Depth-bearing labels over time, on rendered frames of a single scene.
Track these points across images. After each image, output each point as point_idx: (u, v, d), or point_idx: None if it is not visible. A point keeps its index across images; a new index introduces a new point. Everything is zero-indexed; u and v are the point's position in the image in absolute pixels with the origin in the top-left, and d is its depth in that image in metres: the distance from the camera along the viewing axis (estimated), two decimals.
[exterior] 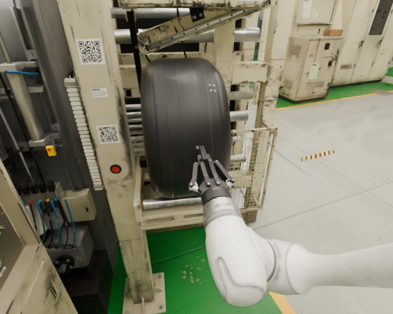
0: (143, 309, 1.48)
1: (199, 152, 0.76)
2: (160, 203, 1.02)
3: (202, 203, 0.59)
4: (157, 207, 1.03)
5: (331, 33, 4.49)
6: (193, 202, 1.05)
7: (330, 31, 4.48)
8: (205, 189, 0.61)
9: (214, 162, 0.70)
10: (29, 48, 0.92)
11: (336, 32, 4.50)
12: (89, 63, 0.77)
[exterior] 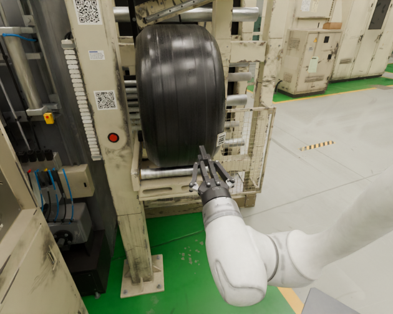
0: (141, 288, 1.48)
1: (199, 152, 0.76)
2: (158, 167, 1.05)
3: (202, 203, 0.59)
4: (154, 169, 1.03)
5: (330, 26, 4.49)
6: (189, 165, 1.06)
7: (329, 24, 4.48)
8: (205, 189, 0.61)
9: (214, 162, 0.70)
10: (26, 14, 0.92)
11: (335, 25, 4.50)
12: (86, 23, 0.77)
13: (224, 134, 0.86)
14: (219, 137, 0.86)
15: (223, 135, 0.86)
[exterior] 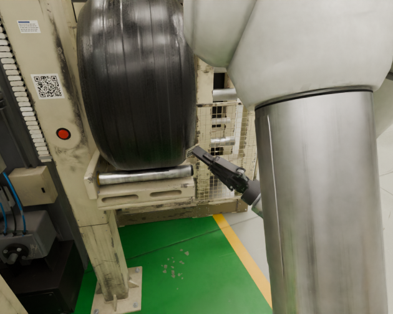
0: (114, 307, 1.29)
1: (198, 150, 0.75)
2: (121, 181, 0.85)
3: None
4: (117, 183, 0.86)
5: None
6: (161, 179, 0.88)
7: None
8: (239, 190, 0.71)
9: (214, 161, 0.70)
10: None
11: None
12: None
13: (193, 147, 0.74)
14: (188, 152, 0.74)
15: (192, 149, 0.74)
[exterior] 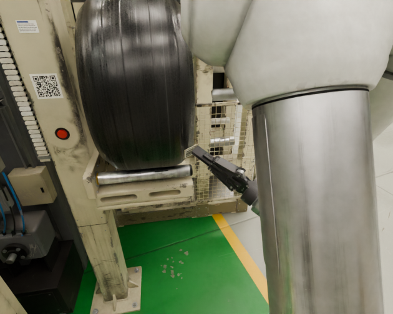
0: (113, 307, 1.29)
1: (198, 150, 0.75)
2: (120, 180, 0.85)
3: None
4: (116, 183, 0.86)
5: None
6: (160, 179, 0.88)
7: None
8: (239, 190, 0.71)
9: (214, 161, 0.70)
10: None
11: None
12: None
13: (192, 147, 0.74)
14: (186, 152, 0.74)
15: (191, 149, 0.74)
